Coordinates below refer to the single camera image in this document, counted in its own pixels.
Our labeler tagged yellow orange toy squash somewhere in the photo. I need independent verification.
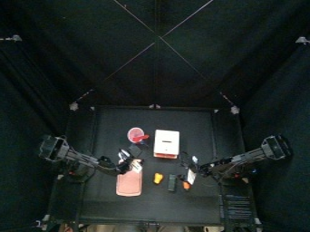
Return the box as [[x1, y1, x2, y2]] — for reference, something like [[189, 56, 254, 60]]
[[153, 172, 165, 185]]

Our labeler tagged pink cutting board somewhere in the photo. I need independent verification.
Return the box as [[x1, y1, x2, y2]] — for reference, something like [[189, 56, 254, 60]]
[[115, 159, 145, 198]]

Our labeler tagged red toy spoon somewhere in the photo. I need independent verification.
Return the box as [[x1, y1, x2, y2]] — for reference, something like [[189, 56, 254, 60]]
[[131, 133, 151, 144]]

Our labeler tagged pink toy cup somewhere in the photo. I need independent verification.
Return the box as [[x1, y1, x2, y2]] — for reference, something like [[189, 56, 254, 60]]
[[126, 127, 147, 144]]

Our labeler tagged white box with red edge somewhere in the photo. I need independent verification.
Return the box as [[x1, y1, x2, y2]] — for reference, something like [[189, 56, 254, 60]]
[[153, 129, 182, 160]]

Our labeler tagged black base plate with text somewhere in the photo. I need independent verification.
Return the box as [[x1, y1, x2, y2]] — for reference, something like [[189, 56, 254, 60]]
[[221, 184, 260, 227]]

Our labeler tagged plain black base plate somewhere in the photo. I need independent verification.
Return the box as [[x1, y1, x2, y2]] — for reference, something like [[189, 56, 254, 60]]
[[46, 178, 85, 225]]

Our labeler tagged thin white cord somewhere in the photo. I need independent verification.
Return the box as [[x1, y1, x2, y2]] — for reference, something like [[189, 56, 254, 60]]
[[111, 0, 240, 111], [73, 0, 216, 106]]

